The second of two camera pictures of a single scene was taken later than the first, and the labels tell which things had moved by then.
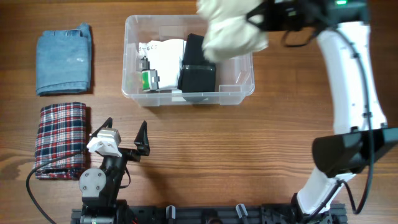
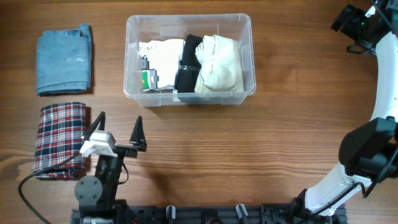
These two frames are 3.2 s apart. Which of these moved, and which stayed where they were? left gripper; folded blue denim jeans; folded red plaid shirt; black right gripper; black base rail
Moved: black right gripper; left gripper
Stayed: folded red plaid shirt; folded blue denim jeans; black base rail
